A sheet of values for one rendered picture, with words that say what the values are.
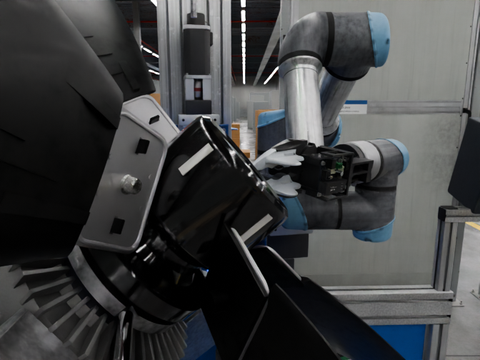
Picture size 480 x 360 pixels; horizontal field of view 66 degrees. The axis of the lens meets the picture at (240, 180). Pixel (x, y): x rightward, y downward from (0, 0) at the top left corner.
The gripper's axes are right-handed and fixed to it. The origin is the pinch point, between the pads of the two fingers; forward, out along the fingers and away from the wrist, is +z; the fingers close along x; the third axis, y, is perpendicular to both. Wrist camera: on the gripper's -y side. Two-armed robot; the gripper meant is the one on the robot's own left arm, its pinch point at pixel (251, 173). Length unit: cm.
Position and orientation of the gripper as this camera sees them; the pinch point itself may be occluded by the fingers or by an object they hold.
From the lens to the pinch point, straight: 53.0
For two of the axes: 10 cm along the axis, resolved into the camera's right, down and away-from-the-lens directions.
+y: 6.3, 2.5, -7.4
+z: -7.8, 1.2, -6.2
